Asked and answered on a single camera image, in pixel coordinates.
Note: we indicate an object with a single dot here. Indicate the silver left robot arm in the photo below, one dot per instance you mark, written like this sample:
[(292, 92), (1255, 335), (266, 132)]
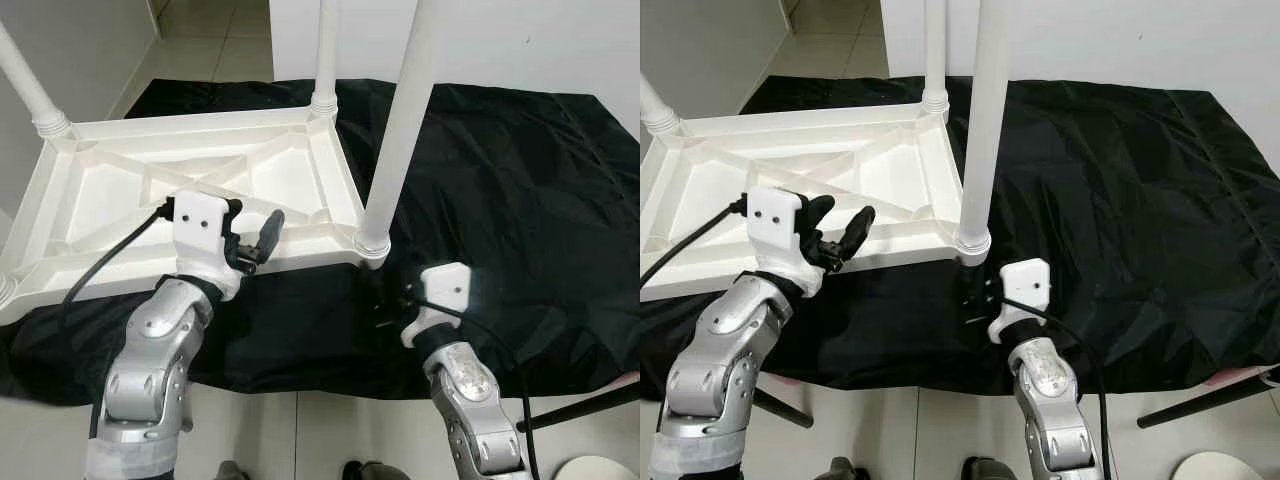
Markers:
[(725, 360), (150, 360)]

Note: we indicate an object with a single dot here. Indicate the white plastic children table top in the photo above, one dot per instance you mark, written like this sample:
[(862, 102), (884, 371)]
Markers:
[(700, 190), (90, 200)]

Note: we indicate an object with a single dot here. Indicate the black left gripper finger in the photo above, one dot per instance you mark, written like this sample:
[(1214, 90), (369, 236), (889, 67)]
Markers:
[(858, 230), (818, 212), (270, 232), (235, 212)]

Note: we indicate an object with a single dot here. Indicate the grey right robot foot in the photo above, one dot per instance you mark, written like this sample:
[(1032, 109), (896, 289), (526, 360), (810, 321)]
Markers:
[(375, 471), (990, 469)]

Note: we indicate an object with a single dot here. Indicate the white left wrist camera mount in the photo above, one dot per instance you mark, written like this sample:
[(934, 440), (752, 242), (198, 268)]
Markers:
[(775, 215), (200, 225)]

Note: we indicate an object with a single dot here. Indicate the black metal work table leg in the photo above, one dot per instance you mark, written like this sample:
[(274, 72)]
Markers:
[(1200, 405), (782, 408), (580, 408)]

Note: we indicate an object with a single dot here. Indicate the grey left robot foot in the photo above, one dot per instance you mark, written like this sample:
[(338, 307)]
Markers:
[(845, 469), (232, 471)]

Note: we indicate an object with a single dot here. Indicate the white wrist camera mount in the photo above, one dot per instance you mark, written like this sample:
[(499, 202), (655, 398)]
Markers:
[(200, 225), (1025, 280), (775, 215), (445, 285)]

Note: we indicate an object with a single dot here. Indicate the white round floor base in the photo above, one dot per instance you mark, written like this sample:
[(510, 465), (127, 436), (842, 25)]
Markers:
[(595, 470), (1215, 468)]

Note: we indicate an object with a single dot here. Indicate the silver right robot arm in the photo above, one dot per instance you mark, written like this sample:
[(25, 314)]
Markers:
[(465, 390), (1045, 390)]

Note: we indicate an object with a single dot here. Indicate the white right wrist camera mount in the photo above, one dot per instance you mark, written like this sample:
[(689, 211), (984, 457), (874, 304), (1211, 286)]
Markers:
[(1025, 280), (445, 285)]

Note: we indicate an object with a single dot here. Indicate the grey robot foot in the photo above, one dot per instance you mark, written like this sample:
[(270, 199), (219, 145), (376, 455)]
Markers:
[(232, 471), (375, 471), (845, 469), (990, 469)]

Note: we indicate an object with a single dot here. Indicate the black cloth table cover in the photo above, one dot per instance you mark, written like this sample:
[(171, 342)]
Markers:
[(560, 250), (1180, 250)]

